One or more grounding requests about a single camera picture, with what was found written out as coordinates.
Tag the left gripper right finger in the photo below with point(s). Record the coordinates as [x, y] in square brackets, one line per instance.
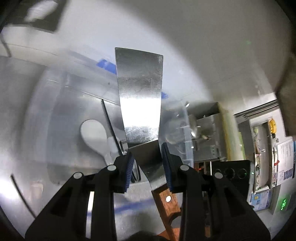
[179, 176]

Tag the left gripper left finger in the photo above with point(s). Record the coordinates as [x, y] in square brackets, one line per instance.
[116, 177]

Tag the white rice paddle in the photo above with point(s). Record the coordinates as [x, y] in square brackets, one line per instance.
[95, 137]

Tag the metal spatula wooden handle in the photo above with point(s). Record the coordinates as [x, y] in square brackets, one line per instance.
[139, 77]

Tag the stainless kitchen appliance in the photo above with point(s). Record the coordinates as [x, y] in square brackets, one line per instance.
[207, 133]

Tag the cream cutting board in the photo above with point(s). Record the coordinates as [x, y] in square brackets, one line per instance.
[231, 134]

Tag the black chopstick in box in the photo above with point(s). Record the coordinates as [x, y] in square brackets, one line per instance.
[120, 151]

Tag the clear plastic storage box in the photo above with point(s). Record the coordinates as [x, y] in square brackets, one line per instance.
[73, 123]

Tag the black chopstick on table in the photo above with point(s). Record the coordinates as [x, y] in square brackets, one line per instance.
[12, 178]

